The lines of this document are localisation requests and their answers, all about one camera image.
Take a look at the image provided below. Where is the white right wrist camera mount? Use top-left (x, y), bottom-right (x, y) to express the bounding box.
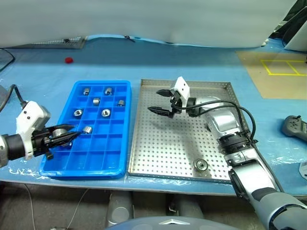
top-left (169, 76), bottom-right (191, 113)

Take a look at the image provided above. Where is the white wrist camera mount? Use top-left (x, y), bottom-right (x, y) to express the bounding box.
top-left (15, 100), bottom-right (51, 161)
top-left (169, 76), bottom-right (191, 113)

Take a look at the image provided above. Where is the thin white wire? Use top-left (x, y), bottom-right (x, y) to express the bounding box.
top-left (23, 184), bottom-right (34, 230)
top-left (68, 188), bottom-right (89, 230)

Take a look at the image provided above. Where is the grey remote controller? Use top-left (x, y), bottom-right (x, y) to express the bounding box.
top-left (281, 115), bottom-right (307, 138)

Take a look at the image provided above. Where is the grey rounded cylinder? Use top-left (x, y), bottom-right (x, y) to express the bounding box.
top-left (176, 193), bottom-right (204, 219)
top-left (106, 191), bottom-right (134, 226)

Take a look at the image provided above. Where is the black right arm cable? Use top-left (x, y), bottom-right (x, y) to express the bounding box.
top-left (186, 100), bottom-right (285, 192)

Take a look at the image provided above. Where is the blue plastic compartment tray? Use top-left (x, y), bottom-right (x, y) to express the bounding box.
top-left (39, 80), bottom-right (132, 180)

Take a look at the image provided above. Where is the brown cardboard mat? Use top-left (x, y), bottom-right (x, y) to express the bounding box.
top-left (236, 49), bottom-right (307, 99)

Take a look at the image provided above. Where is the grey perforated metal tray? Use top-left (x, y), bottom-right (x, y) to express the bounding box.
top-left (14, 36), bottom-right (87, 50)

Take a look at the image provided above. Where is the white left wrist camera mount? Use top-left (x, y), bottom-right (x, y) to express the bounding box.
top-left (15, 100), bottom-right (51, 161)

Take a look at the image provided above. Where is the white board panel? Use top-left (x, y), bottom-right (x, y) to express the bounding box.
top-left (284, 8), bottom-right (307, 52)

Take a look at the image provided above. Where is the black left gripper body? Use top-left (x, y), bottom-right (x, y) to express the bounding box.
top-left (31, 129), bottom-right (54, 161)

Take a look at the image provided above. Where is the blue-grey rounded shell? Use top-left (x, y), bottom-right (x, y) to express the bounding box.
top-left (105, 216), bottom-right (240, 230)

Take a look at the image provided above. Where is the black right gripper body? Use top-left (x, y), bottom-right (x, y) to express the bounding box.
top-left (169, 92), bottom-right (182, 119)

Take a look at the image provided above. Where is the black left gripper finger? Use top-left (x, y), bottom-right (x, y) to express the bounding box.
top-left (46, 124), bottom-right (75, 135)
top-left (44, 133), bottom-right (81, 147)

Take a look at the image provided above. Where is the perforated steel tray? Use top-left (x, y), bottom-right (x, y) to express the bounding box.
top-left (128, 79), bottom-right (248, 184)

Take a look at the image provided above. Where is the black equipment pile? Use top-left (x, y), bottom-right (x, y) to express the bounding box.
top-left (268, 0), bottom-right (307, 48)

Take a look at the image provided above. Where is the white printed carton box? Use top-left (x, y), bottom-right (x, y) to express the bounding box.
top-left (298, 161), bottom-right (307, 178)

